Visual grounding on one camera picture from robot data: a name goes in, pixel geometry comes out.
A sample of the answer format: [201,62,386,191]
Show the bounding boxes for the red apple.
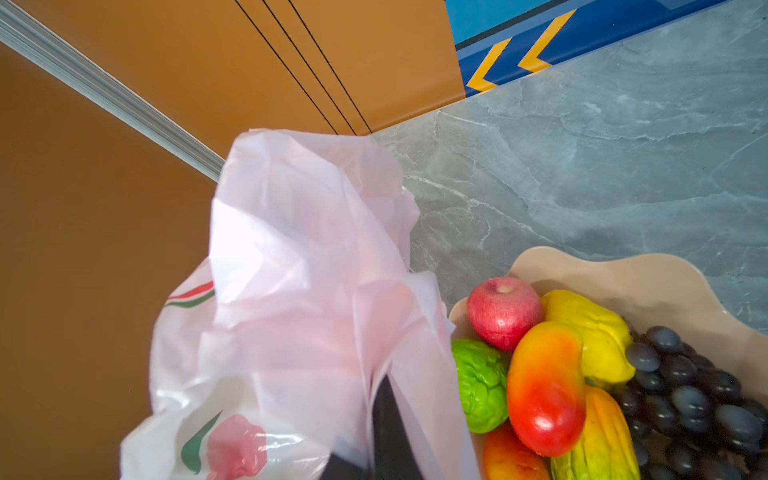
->
[466,277,544,352]

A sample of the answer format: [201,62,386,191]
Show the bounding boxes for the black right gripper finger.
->
[320,377,423,480]

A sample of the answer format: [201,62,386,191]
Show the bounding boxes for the orange yellow peach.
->
[482,422,550,480]

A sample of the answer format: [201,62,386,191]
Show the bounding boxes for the beige wavy fruit plate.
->
[448,245,768,480]

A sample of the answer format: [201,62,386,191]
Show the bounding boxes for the pink printed plastic bag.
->
[120,129,480,479]

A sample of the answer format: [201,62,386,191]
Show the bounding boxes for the yellow lemon fruit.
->
[541,290,636,389]

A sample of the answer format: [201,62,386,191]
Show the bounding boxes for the green yellow cucumber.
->
[550,385,641,480]

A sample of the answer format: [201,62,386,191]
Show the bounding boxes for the left aluminium corner post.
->
[1,1,224,181]

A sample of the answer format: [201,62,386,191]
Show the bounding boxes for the green custard apple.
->
[451,339,508,434]

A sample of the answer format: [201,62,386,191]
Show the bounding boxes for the red yellow mango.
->
[507,322,586,458]

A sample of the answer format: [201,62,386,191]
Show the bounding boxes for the dark purple grape bunch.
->
[611,325,767,479]

